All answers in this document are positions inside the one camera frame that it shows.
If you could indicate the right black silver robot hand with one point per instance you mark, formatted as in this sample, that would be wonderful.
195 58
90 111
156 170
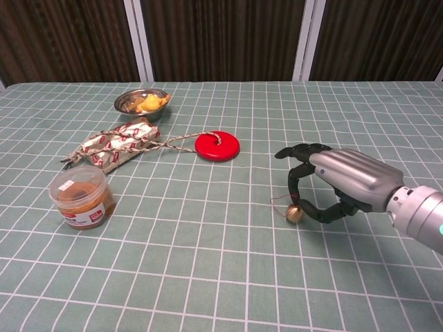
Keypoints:
356 169

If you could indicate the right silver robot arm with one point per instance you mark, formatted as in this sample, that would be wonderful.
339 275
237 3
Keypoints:
422 214

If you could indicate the red disc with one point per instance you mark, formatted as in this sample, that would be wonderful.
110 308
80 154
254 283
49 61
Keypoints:
214 152

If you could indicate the green checked tablecloth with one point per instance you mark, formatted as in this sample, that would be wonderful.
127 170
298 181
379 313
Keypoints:
207 242

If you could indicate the yellow peel piece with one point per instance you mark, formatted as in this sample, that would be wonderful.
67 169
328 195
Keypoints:
150 103

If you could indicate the red white snack packets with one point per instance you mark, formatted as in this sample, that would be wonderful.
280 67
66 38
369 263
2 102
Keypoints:
117 157

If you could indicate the steel bowl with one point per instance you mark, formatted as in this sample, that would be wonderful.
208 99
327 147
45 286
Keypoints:
126 102

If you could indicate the clear plastic jar brown contents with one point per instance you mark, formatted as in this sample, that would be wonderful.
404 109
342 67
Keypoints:
83 207

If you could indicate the white partition post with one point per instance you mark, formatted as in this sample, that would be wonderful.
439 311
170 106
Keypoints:
304 41
140 41
440 76

